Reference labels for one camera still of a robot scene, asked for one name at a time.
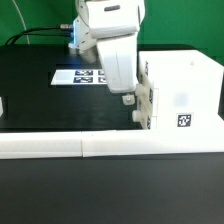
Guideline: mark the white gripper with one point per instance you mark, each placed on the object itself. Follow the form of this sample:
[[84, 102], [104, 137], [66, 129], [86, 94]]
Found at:
[[112, 27]]

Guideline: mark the white drawer box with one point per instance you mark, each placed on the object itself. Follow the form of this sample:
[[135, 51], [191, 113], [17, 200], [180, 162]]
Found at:
[[145, 117], [146, 90]]

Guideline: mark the white front drawer box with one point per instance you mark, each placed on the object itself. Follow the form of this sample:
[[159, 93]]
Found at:
[[145, 117]]

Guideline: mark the white drawer cabinet frame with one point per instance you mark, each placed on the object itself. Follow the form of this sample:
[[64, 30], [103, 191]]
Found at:
[[188, 87]]

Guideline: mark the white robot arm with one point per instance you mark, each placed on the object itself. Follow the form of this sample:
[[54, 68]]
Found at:
[[108, 30]]

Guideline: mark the white marker sheet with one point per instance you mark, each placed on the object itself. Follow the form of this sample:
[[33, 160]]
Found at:
[[78, 77]]

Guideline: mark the white L-shaped fence wall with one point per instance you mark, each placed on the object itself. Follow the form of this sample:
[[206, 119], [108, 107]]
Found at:
[[200, 139]]

